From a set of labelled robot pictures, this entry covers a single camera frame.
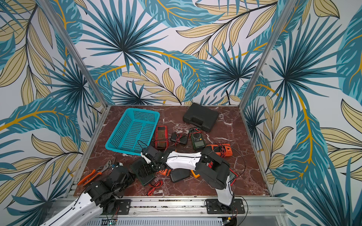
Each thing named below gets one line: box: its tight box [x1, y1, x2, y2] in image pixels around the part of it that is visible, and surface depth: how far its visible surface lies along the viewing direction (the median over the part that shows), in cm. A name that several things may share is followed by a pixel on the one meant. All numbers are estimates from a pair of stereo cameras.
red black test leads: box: [146, 180, 164, 196], surface depth 81 cm
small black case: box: [170, 168, 191, 183], surface depth 83 cm
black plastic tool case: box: [182, 102, 219, 133], surface depth 109 cm
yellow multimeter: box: [189, 169, 201, 179], surface depth 84 cm
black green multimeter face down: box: [130, 158, 157, 186], surface depth 75 cm
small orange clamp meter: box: [205, 143, 233, 158], surface depth 94 cm
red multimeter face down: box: [153, 125, 170, 151], surface depth 98 cm
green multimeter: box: [189, 127, 206, 151], surface depth 100 cm
